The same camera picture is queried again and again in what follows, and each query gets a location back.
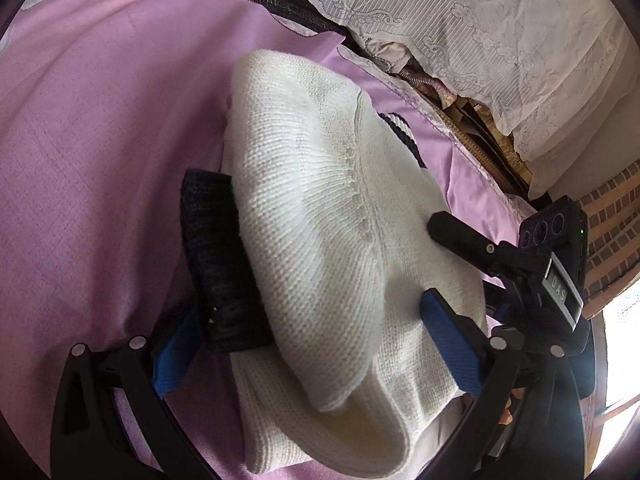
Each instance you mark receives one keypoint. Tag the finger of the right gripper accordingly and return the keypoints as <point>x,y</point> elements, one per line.
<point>471,246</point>

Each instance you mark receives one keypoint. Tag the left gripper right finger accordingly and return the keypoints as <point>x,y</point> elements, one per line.
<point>547,440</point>

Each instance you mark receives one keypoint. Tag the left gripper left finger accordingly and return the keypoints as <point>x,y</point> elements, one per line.
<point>111,420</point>

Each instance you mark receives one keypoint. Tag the white black-striped knit sweater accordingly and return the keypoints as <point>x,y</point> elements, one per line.
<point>333,201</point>

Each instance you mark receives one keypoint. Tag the person's right hand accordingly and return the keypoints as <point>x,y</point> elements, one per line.
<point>506,416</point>

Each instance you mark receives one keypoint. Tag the brick pattern curtain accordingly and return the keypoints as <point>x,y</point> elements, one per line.
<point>613,239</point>

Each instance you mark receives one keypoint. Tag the woven bamboo mat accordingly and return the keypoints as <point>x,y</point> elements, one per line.
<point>477,131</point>

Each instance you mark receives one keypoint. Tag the pink floral pillow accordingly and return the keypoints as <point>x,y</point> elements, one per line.
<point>430,85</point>

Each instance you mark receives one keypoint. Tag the white lace cover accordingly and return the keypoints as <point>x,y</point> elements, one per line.
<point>554,74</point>

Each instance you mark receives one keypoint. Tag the black mesh fabric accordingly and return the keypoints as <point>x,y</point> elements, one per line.
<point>303,13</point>

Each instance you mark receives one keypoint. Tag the purple bed sheet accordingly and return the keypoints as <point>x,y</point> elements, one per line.
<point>104,105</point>

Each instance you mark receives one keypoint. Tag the window with metal frame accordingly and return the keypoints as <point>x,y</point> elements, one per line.
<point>616,340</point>

